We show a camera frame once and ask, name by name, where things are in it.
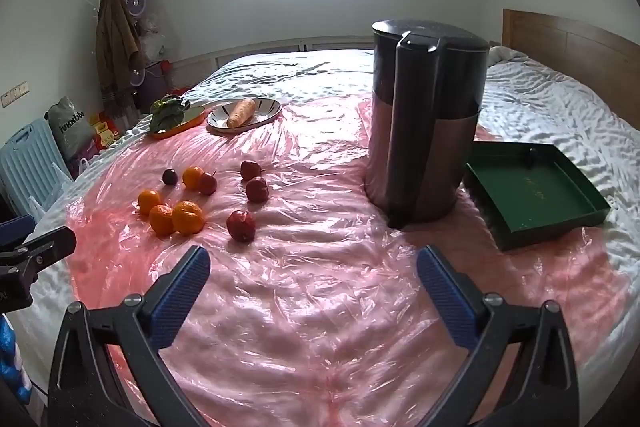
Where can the small white fan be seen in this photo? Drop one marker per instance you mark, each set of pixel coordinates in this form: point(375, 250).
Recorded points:
point(136, 7)

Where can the striped white plate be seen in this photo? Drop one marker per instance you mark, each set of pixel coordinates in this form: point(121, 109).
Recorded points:
point(267, 110)

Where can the brown hanging coat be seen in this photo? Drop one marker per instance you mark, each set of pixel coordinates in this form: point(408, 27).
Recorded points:
point(119, 55)

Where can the left gloved hand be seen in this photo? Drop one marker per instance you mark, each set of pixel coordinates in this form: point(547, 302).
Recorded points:
point(12, 367)

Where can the red apple front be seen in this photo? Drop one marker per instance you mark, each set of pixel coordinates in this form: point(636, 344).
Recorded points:
point(241, 226)

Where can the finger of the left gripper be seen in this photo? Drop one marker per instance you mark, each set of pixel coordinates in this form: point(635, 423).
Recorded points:
point(29, 259)
point(17, 228)

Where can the smooth orange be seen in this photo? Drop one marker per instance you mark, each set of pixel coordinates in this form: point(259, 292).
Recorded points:
point(147, 200)
point(191, 178)

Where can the wooden headboard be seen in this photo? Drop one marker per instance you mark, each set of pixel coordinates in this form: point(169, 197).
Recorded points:
point(606, 63)

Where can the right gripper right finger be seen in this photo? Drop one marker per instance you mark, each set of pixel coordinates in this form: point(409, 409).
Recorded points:
point(542, 387)

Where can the red apple beside orange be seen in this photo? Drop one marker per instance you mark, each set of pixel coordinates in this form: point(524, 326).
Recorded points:
point(208, 184)

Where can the smooth orange back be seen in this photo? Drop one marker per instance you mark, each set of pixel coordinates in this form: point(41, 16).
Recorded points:
point(191, 178)

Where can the white bed cover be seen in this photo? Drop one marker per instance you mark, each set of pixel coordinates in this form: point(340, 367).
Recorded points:
point(524, 101)

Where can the green tray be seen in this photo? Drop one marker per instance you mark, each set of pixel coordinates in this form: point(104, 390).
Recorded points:
point(530, 193)

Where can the red apple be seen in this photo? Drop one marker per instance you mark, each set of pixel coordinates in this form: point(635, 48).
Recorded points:
point(208, 184)
point(250, 169)
point(257, 190)
point(241, 226)

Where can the orange oval dish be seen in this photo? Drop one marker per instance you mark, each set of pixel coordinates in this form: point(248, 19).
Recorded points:
point(191, 118)

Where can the dark plum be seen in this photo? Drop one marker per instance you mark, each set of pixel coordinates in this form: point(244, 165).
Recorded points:
point(170, 177)

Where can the grey printed bag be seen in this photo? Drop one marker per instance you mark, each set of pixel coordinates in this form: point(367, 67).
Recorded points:
point(70, 127)

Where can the green leafy vegetable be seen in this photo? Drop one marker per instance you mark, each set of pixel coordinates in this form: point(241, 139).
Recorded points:
point(167, 112)

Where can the wall socket strip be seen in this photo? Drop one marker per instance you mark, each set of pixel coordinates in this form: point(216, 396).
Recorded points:
point(14, 94)

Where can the large textured mandarin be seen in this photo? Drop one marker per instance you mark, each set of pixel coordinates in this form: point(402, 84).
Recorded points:
point(187, 218)

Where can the red apple back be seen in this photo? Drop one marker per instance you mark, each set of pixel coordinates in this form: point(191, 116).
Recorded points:
point(250, 169)

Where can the light blue suitcase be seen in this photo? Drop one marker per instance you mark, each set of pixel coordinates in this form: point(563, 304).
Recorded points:
point(33, 171)

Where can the carrot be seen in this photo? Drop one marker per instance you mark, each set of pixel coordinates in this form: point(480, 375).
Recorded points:
point(242, 112)

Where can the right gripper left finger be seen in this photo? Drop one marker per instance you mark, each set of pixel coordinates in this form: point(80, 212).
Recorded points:
point(84, 386)

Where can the yellow red box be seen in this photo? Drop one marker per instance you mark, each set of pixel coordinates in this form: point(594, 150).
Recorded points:
point(106, 131)

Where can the pink plastic sheet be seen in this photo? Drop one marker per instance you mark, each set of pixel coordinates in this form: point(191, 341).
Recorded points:
point(321, 320)

